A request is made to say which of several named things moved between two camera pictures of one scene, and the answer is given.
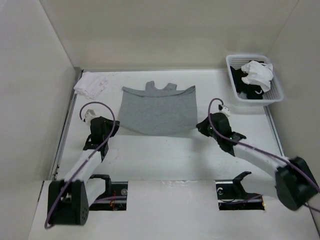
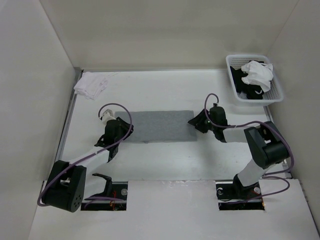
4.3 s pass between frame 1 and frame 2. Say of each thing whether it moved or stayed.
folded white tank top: stayed
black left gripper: moved
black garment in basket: stayed
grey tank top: moved
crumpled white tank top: stayed
